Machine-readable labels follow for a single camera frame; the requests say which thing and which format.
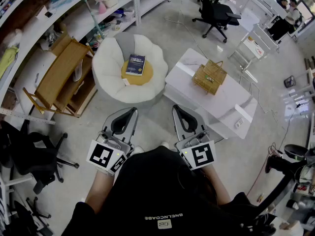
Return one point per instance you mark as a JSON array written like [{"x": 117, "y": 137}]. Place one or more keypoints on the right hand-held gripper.
[{"x": 201, "y": 155}]

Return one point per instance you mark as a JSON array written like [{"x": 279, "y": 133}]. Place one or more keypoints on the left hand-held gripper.
[{"x": 99, "y": 155}]

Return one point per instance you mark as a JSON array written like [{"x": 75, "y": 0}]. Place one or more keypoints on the white egg-shaped cushion seat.
[{"x": 108, "y": 65}]

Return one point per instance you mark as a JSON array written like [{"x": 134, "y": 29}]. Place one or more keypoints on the dark blue book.
[{"x": 135, "y": 65}]

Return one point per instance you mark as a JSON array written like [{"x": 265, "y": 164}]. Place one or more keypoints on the person's right forearm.
[{"x": 216, "y": 185}]

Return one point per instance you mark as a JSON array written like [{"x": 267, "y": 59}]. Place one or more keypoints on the person's left forearm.
[{"x": 98, "y": 190}]

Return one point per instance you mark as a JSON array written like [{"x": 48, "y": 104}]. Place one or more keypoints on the white marble table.
[{"x": 183, "y": 76}]

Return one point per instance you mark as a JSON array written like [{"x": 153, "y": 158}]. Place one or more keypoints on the person's left shoe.
[{"x": 137, "y": 151}]

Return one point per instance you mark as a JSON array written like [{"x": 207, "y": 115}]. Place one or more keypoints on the person's shoe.
[
  {"x": 137, "y": 151},
  {"x": 165, "y": 145}
]

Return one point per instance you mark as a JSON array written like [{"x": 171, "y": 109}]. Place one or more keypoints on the person's right shoe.
[{"x": 165, "y": 145}]

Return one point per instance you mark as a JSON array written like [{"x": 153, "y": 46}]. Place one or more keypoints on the two-tier wicker basket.
[{"x": 209, "y": 79}]

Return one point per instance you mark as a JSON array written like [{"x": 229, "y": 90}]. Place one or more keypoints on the person's black shirt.
[{"x": 152, "y": 185}]

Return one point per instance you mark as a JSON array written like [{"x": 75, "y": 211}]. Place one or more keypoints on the wooden chair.
[{"x": 56, "y": 77}]

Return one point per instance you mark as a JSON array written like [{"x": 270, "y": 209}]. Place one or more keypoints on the black office chair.
[
  {"x": 24, "y": 217},
  {"x": 216, "y": 11},
  {"x": 27, "y": 156}
]

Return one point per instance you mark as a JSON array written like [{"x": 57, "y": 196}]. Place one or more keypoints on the black equipment stand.
[{"x": 283, "y": 161}]

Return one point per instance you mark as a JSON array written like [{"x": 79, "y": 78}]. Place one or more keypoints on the white metal trolley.
[{"x": 256, "y": 48}]

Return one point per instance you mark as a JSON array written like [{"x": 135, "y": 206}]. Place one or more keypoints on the cardboard box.
[{"x": 60, "y": 42}]

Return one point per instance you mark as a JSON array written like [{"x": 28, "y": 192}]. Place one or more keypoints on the black mesh waste bin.
[{"x": 290, "y": 81}]

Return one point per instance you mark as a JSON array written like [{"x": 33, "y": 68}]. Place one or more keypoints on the pink spray bottle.
[{"x": 101, "y": 8}]

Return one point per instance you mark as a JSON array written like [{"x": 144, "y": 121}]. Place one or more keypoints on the white plastic basket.
[{"x": 109, "y": 0}]

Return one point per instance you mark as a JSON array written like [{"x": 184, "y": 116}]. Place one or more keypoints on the narrow white metal shelving unit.
[{"x": 150, "y": 1}]

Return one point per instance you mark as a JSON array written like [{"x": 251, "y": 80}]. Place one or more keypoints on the yellow-green cloth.
[{"x": 8, "y": 58}]

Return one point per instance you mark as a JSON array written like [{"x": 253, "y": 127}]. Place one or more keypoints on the white fluffy item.
[{"x": 14, "y": 37}]

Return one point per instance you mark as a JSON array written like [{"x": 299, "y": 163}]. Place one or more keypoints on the white office desk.
[{"x": 268, "y": 4}]

